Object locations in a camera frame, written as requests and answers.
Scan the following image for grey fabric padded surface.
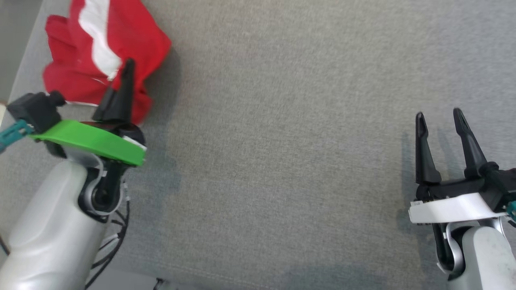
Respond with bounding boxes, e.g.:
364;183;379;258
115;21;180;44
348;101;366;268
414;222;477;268
0;0;516;290

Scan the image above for red shorts with white stripe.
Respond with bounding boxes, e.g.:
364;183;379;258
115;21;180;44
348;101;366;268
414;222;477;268
42;0;172;125

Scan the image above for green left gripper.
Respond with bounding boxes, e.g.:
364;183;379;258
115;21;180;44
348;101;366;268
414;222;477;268
29;58;147;167

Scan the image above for teal left camera connector cable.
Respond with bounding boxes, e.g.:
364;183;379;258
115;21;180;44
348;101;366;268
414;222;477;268
0;120;33;154

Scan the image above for thin black left arm cables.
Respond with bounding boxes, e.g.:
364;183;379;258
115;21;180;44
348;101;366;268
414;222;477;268
83;197;131;290

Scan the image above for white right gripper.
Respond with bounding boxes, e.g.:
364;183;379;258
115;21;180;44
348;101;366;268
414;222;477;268
408;108;508;224

